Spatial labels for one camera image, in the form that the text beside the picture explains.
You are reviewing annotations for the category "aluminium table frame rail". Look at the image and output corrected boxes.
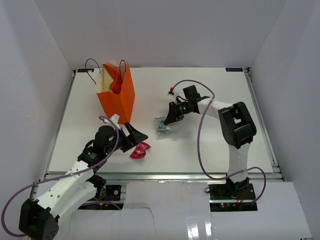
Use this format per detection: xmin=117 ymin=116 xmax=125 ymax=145
xmin=45 ymin=67 xmax=281 ymax=186

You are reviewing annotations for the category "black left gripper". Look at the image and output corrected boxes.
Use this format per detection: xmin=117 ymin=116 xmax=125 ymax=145
xmin=105 ymin=122 xmax=148 ymax=155

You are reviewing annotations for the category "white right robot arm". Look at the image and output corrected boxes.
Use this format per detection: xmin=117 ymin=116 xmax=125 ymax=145
xmin=164 ymin=85 xmax=257 ymax=200

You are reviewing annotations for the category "orange paper bag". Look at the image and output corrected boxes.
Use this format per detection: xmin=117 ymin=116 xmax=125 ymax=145
xmin=85 ymin=59 xmax=135 ymax=124

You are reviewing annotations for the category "silver snack packet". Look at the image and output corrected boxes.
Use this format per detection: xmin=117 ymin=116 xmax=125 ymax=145
xmin=154 ymin=116 xmax=173 ymax=135

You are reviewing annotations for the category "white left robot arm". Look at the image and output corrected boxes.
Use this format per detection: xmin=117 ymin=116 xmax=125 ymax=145
xmin=18 ymin=122 xmax=148 ymax=240

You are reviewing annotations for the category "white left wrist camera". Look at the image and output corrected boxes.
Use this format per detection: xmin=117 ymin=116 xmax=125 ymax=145
xmin=110 ymin=114 xmax=120 ymax=125

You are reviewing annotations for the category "large red chip bag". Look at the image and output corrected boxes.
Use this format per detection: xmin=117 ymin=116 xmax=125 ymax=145
xmin=102 ymin=64 xmax=123 ymax=95

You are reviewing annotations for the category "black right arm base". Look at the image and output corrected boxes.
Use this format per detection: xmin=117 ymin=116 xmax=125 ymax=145
xmin=204 ymin=183 xmax=258 ymax=213

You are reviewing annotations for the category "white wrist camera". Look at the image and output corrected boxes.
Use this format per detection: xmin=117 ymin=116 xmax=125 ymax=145
xmin=110 ymin=114 xmax=120 ymax=125
xmin=167 ymin=87 xmax=186 ymax=104

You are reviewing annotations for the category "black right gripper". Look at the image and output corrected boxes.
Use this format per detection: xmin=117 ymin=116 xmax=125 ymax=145
xmin=164 ymin=101 xmax=192 ymax=125

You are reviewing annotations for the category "red snack packet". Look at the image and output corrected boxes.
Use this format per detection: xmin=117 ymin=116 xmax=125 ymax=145
xmin=129 ymin=142 xmax=151 ymax=160

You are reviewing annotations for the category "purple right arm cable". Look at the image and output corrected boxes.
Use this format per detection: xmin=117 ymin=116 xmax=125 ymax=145
xmin=170 ymin=79 xmax=267 ymax=206

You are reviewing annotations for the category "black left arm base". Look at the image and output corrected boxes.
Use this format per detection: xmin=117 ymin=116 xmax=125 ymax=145
xmin=78 ymin=185 xmax=124 ymax=211

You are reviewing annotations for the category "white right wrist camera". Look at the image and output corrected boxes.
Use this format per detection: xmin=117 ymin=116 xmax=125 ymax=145
xmin=167 ymin=87 xmax=186 ymax=104

